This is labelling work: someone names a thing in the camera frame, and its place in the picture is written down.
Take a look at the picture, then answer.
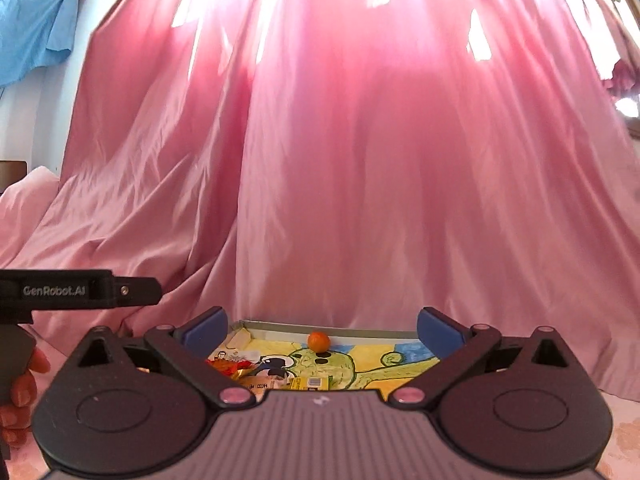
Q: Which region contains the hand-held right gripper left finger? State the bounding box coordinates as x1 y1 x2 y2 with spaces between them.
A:
62 306 257 408

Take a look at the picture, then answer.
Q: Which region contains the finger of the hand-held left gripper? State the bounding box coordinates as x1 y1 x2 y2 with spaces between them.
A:
111 277 163 307

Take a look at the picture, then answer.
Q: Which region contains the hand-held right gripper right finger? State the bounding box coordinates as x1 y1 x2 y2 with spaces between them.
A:
390 306 582 408

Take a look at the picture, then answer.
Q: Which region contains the red snack packet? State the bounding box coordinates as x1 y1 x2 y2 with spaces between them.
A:
206 351 257 370

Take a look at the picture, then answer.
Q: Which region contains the gold orange snack packet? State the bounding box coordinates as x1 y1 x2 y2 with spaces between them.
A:
219 362 263 389

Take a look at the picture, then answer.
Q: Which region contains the grey cardboard box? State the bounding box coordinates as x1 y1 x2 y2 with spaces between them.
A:
206 317 445 394

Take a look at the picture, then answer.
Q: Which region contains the yellow snack bar packet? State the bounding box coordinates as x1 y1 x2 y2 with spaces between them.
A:
286 376 332 392

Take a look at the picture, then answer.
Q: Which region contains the person's left hand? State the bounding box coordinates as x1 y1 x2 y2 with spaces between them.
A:
0 346 52 450

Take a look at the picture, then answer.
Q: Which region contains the pink quilt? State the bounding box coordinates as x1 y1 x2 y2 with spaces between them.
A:
0 166 67 263

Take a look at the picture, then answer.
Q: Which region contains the brown wooden headboard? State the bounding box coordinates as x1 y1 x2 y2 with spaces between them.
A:
0 160 28 196

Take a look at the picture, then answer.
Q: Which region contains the pink curtain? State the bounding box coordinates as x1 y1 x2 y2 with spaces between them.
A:
0 0 640 403

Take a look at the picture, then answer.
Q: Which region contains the floral bed sheet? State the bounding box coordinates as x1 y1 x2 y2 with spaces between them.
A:
595 387 640 480

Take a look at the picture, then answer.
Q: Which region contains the blue cloth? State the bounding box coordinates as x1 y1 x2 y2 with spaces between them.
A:
0 0 84 89

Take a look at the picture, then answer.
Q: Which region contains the hanging pink garment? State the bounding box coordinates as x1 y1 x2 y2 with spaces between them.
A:
597 0 640 96

